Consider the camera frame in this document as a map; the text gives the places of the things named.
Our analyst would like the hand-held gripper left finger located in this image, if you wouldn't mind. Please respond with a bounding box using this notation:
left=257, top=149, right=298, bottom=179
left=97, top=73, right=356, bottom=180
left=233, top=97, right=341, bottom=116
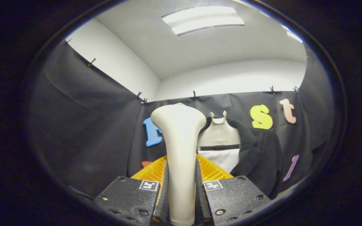
left=95, top=155, right=170, bottom=226

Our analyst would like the black jacket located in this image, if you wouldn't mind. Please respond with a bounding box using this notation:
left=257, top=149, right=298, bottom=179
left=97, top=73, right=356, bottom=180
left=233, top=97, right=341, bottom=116
left=200, top=118, right=283, bottom=200

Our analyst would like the ceiling light panel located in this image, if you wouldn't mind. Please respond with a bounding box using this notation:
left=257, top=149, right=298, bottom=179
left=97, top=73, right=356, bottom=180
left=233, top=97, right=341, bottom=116
left=260, top=12, right=303, bottom=43
left=162, top=6, right=245, bottom=36

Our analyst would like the black backdrop cloth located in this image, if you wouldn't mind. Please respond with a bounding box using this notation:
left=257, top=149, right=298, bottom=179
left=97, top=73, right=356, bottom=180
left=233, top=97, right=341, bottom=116
left=30, top=41, right=335, bottom=201

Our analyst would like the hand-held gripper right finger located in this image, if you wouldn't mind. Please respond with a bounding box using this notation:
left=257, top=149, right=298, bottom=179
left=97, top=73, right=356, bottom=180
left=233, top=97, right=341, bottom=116
left=195, top=154, right=271, bottom=226

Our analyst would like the row of black cloth clips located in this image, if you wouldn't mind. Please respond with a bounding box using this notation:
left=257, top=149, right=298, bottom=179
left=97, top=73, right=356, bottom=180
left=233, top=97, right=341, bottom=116
left=65, top=38, right=301, bottom=105

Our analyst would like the white dress form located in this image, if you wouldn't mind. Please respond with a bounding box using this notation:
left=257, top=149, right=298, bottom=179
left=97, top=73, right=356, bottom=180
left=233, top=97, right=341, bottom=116
left=197, top=110, right=241, bottom=174

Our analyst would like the white garment steamer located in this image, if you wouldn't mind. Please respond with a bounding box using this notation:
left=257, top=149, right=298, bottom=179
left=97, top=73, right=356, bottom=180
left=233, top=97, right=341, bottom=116
left=151, top=103, right=207, bottom=226

